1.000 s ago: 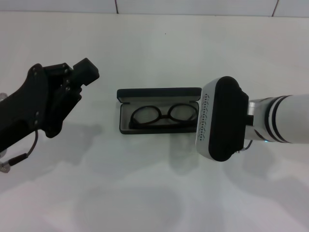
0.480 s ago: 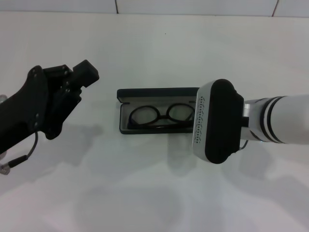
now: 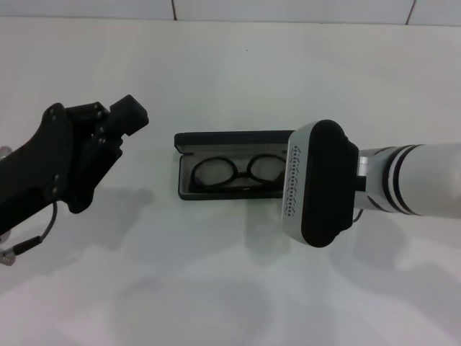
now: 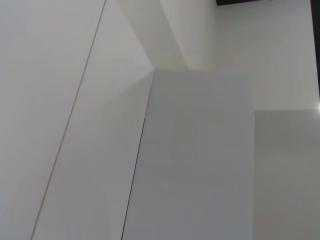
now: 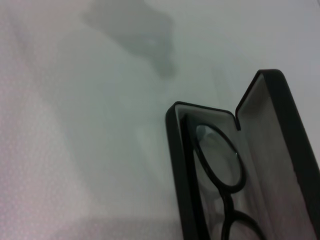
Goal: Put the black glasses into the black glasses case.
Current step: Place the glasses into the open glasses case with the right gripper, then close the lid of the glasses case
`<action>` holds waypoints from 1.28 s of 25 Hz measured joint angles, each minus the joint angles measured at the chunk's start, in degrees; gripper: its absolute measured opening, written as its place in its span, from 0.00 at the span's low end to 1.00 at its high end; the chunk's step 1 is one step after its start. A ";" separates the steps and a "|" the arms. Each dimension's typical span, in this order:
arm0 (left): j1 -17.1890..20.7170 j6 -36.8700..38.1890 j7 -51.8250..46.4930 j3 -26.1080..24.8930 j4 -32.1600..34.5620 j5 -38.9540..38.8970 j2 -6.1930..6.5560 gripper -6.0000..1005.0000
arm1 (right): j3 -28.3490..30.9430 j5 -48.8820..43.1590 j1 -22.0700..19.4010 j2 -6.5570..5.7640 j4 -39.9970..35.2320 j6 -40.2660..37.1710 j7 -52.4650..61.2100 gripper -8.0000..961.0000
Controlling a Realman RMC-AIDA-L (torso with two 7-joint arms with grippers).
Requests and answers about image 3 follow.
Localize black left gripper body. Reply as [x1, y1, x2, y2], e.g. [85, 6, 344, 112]
[0, 103, 123, 235]

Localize black glasses case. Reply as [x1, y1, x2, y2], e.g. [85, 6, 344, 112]
[174, 130, 300, 201]

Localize black glasses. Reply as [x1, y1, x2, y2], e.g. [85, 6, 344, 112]
[189, 154, 289, 194]

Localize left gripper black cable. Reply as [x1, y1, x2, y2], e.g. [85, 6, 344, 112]
[0, 201, 61, 267]

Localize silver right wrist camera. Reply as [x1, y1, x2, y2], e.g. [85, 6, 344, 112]
[280, 119, 359, 249]

